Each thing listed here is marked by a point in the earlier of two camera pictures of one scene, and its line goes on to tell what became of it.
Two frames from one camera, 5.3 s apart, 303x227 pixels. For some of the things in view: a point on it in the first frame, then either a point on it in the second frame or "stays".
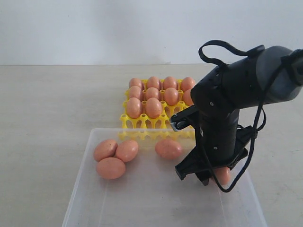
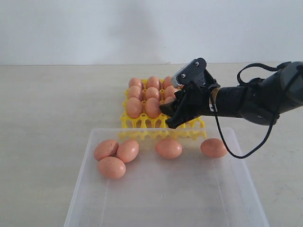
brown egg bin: [153, 108] stays
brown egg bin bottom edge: [171, 96] stays
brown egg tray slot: [153, 82] stays
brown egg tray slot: [169, 82] stays
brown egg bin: [223, 175] -> [169, 99]
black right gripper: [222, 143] -> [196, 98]
